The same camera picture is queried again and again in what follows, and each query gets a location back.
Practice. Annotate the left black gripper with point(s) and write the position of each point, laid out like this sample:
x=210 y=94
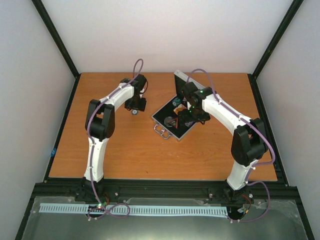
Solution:
x=141 y=107

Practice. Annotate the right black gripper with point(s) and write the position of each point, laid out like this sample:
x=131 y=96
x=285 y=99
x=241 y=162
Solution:
x=205 y=117

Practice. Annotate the tall purple chip stack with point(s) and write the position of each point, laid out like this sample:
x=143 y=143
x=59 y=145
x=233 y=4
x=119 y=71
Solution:
x=189 y=124

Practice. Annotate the orange blue round button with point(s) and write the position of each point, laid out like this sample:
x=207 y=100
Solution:
x=178 y=109

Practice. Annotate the red black triangular button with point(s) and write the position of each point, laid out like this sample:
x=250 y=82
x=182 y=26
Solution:
x=173 y=122

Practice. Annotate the clear round dealer button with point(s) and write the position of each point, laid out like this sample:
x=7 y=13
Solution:
x=166 y=120

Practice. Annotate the aluminium poker case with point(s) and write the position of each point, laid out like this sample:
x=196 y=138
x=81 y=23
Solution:
x=180 y=80

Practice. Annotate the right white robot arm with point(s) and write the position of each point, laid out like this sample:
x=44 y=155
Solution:
x=248 y=135

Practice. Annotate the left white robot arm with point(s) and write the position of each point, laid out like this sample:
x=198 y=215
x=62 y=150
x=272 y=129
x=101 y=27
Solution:
x=100 y=121

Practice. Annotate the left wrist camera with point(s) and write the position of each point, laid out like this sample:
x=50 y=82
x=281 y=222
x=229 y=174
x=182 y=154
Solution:
x=141 y=84

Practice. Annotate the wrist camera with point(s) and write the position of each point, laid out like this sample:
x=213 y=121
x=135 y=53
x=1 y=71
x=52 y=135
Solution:
x=188 y=91
x=141 y=84

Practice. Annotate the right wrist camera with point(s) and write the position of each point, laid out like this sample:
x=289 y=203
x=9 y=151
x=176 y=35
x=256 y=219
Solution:
x=188 y=91

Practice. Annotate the black aluminium frame rail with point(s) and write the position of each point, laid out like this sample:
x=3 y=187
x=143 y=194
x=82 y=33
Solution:
x=116 y=190

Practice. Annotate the white slotted cable duct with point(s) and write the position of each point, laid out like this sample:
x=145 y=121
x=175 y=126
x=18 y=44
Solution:
x=135 y=210

